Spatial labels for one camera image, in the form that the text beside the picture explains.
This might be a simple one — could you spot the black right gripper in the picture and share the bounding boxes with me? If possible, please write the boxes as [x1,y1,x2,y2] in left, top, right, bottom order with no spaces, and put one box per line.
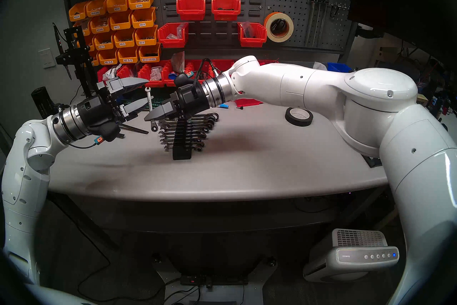
[145,85,211,122]

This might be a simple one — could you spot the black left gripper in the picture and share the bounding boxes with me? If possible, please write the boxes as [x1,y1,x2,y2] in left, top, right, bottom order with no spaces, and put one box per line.
[77,77,154,142]

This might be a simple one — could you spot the black wrench holder case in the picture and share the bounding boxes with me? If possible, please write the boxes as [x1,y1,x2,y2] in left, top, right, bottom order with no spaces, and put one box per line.
[172,118,194,161]

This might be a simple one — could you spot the black steel clamp bar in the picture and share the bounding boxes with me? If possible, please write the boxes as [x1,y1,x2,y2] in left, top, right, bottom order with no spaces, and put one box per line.
[120,124,150,135]

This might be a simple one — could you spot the white plastic bag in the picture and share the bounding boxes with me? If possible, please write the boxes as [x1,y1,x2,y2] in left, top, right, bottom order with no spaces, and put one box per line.
[103,65,122,80]

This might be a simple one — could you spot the yellow bin labelled M2.5-5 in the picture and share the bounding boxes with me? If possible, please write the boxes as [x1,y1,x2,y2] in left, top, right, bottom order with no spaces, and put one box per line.
[117,46,140,64]

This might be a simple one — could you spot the yellow bin labelled HEX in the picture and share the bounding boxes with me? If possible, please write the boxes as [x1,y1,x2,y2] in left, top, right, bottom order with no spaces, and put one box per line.
[138,43,162,63]

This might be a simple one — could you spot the yellow bin labelled M2.5-6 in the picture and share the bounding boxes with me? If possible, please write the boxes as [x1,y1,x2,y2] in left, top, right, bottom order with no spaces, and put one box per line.
[97,49,119,65]

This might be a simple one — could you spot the medium chrome ratchet wrench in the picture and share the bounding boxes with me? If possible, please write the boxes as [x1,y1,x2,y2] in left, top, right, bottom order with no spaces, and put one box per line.
[161,138,207,145]
[160,135,208,141]
[159,130,210,138]

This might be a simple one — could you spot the large chrome ratchet wrench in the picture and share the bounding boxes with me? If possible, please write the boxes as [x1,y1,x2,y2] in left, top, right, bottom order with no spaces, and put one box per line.
[160,120,215,130]
[159,116,217,127]

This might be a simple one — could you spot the largest chrome ratchet wrench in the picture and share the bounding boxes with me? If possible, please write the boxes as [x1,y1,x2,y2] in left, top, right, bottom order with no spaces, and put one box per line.
[179,112,219,123]

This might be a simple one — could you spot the bagged user manual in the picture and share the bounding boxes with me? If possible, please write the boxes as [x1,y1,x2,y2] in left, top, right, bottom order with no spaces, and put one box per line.
[171,51,186,74]

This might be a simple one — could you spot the yellow bin labelled M3-8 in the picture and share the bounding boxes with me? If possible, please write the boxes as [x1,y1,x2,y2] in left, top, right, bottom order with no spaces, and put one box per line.
[113,28,137,48]

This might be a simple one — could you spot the yellow bin labelled M3-6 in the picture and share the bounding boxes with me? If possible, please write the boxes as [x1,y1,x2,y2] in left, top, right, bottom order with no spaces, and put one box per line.
[135,25,159,47]

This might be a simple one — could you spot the yellow bin labelled M3-12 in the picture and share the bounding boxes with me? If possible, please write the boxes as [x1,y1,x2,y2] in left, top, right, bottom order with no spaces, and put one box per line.
[94,32,115,51]

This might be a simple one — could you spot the black soldering tool stand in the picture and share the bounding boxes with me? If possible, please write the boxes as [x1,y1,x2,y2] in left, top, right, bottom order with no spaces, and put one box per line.
[55,26,99,97]

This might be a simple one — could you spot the yellow bin labelled M4-6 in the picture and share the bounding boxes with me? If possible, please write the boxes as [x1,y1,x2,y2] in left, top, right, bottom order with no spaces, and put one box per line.
[109,11,133,31]

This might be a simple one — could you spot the yellow bin labelled M4X4X6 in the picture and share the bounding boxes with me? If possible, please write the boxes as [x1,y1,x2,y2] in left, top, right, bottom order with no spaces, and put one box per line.
[89,15,111,34]

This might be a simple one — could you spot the yellow bin labelled M3-4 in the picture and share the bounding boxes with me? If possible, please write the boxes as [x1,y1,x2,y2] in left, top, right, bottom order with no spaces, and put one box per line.
[131,7,157,29]

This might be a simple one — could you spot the black ribbed cylinder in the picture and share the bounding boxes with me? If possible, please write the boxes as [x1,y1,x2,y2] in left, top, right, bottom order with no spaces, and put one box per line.
[31,86,55,116]

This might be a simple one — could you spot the black soldering pen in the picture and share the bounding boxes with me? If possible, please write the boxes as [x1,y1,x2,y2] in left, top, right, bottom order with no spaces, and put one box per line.
[52,23,72,80]

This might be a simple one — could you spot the black tape roll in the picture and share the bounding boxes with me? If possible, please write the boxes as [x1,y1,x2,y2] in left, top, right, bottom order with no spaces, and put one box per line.
[285,107,314,127]

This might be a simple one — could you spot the cream masking tape roll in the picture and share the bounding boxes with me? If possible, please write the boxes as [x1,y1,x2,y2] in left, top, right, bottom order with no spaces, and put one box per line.
[264,12,295,43]

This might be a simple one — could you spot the black power strip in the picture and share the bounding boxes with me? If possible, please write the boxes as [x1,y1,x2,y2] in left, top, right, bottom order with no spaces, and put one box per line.
[180,274,249,287]

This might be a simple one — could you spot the blue plastic bin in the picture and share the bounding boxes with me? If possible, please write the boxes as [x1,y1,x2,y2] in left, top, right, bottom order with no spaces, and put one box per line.
[327,62,353,73]

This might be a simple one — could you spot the black angled stand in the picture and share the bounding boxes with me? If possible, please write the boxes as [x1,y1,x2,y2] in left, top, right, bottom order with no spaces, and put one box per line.
[361,154,382,168]

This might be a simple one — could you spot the white air purifier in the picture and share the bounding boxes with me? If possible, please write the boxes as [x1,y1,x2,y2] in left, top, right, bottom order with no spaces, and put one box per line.
[303,229,400,283]

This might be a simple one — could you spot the red wall-hung parts bin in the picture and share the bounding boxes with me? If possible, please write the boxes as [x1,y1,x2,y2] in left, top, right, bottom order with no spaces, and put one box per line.
[211,0,241,21]
[176,0,207,21]
[157,23,189,48]
[237,22,267,48]

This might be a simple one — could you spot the white wall switch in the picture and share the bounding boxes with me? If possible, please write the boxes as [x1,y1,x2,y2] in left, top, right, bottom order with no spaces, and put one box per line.
[38,48,57,70]

